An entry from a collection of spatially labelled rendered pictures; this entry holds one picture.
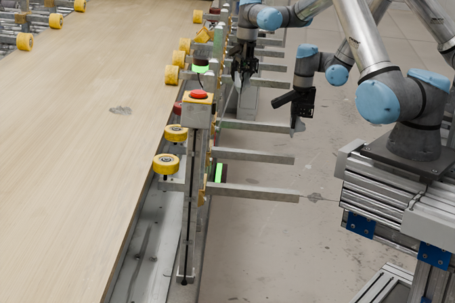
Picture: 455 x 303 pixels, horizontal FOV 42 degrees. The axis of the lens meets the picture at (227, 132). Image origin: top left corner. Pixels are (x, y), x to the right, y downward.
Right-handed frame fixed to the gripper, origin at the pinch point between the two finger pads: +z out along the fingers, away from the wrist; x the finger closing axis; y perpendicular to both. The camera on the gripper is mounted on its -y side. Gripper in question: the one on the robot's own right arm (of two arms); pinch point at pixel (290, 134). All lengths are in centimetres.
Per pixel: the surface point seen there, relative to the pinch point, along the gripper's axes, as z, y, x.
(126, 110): -9, -61, -14
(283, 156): -2.2, -4.2, -26.5
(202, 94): -41, -30, -81
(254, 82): -12.4, -14.9, 23.5
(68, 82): -8, -90, 14
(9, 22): 0, -163, 139
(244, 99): 65, -15, 225
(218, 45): -27.4, -31.1, 19.2
